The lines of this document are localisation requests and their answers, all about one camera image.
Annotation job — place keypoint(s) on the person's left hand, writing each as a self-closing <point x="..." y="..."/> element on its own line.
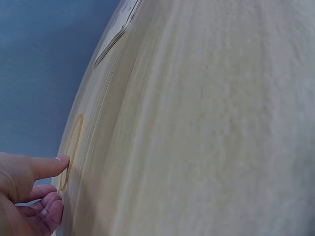
<point x="17" y="196"/>

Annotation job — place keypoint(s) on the person's left thumb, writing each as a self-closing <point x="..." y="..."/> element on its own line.
<point x="41" y="168"/>

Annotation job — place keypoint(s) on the yellow rubber band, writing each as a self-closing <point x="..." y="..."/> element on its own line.
<point x="76" y="137"/>

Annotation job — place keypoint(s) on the white printed card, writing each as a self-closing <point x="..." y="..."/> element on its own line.
<point x="118" y="29"/>

